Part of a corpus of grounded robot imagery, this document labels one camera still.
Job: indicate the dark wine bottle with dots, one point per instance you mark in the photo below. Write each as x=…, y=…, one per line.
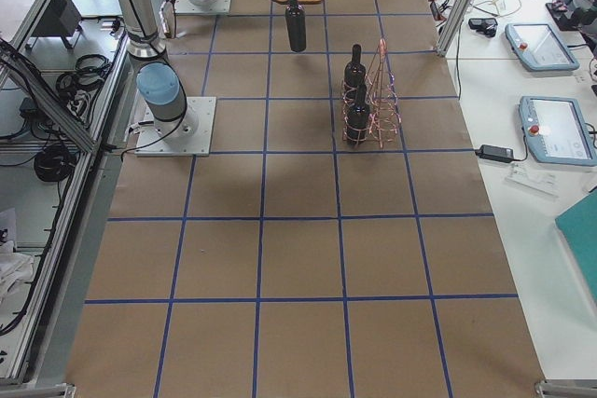
x=354, y=73
x=295, y=20
x=357, y=117

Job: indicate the teach pendant far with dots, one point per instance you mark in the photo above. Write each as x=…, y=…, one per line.
x=540, y=48

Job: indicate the teach pendant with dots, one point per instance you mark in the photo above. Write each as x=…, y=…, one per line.
x=555, y=131
x=540, y=48

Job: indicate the black power adapter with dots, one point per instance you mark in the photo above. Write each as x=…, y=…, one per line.
x=495, y=153

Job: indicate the teach pendant near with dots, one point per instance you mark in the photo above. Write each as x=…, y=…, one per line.
x=555, y=131

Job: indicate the teal folder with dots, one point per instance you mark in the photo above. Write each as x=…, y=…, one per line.
x=578, y=225

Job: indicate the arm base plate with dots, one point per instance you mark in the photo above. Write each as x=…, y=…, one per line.
x=220, y=7
x=190, y=137

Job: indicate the copper wire bottle basket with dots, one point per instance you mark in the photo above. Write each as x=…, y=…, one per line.
x=384, y=120

